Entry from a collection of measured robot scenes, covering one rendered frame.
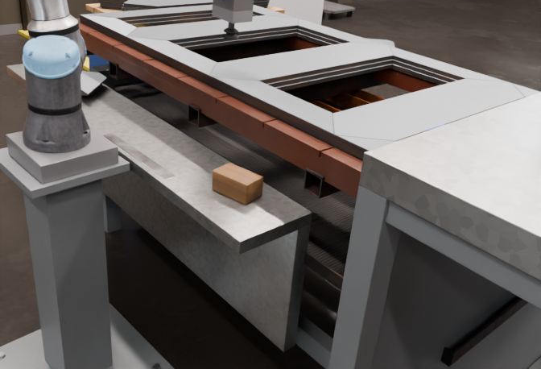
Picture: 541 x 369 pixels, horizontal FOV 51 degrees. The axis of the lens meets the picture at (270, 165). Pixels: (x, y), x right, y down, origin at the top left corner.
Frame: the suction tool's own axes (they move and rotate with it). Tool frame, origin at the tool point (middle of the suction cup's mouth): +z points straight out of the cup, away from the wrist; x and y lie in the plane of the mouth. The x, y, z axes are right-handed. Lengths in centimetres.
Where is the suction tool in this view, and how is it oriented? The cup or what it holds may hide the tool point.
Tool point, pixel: (230, 37)
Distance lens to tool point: 149.1
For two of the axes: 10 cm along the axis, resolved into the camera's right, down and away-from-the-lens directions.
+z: -1.0, 8.9, 4.5
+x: -7.4, 2.4, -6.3
